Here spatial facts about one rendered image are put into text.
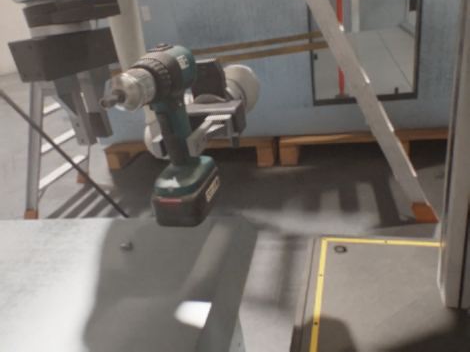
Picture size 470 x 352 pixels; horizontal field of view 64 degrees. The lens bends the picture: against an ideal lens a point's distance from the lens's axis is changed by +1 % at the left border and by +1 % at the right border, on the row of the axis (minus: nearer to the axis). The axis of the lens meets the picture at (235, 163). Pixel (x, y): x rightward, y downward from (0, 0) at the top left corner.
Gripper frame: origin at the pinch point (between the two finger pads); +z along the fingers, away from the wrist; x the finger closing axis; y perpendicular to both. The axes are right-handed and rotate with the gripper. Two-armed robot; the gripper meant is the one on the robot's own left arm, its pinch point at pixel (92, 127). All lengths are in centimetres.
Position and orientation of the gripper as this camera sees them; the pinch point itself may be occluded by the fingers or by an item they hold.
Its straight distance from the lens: 59.8
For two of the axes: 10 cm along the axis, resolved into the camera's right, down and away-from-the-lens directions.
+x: -4.4, 4.1, -8.0
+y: -8.9, -0.6, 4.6
